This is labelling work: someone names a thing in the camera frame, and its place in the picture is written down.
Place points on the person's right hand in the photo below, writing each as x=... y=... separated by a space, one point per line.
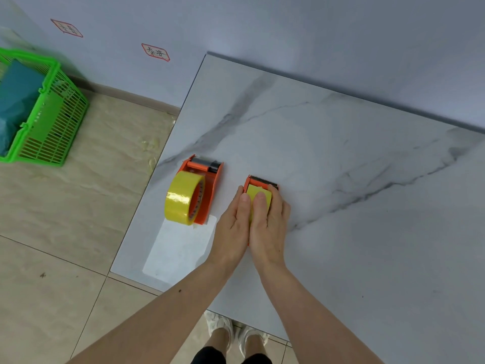
x=269 y=238

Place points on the small orange tape dispenser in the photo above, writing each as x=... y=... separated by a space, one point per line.
x=261 y=181

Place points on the green plastic basket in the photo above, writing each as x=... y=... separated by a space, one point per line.
x=51 y=121

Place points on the teal cloth bag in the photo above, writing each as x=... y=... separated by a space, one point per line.
x=19 y=94

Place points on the person's left forearm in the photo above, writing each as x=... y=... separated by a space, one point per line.
x=163 y=314

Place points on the large yellow tape roll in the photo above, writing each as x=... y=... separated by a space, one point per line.
x=178 y=200

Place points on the clear plastic sheet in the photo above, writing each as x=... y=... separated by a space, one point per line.
x=178 y=248

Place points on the person's right thumb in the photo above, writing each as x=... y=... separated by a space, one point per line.
x=259 y=206

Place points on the person's black shorts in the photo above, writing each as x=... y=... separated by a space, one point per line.
x=212 y=356

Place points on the large orange tape dispenser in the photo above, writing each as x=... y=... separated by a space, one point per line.
x=210 y=193

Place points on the red-bordered wall label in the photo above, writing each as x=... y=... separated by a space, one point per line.
x=66 y=27
x=155 y=52

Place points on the person's left hand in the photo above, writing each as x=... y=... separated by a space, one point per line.
x=229 y=235

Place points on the small yellow tape roll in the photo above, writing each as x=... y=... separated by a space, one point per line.
x=266 y=193

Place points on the person's left thumb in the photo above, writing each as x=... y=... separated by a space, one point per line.
x=245 y=206

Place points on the person's right forearm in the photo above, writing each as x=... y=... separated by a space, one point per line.
x=314 y=318

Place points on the person's white left shoe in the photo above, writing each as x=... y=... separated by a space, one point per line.
x=219 y=322

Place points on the person's white right shoe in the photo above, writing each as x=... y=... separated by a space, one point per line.
x=252 y=335

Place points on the person's white shoe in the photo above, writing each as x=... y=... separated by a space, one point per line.
x=252 y=335
x=219 y=322

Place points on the brown baseboard strip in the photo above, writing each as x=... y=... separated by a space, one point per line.
x=132 y=97

